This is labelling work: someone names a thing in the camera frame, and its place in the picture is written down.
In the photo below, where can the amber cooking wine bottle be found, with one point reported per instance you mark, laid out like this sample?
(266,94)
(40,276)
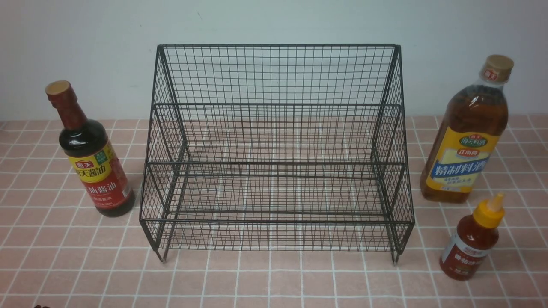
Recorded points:
(472,125)

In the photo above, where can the black wire mesh shelf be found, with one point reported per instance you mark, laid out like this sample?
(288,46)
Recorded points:
(277,147)

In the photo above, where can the dark soy sauce bottle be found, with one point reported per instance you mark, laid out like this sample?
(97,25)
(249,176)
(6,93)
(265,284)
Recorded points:
(90,152)

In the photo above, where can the red ketchup squeeze bottle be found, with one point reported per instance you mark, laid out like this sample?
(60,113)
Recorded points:
(475,236)

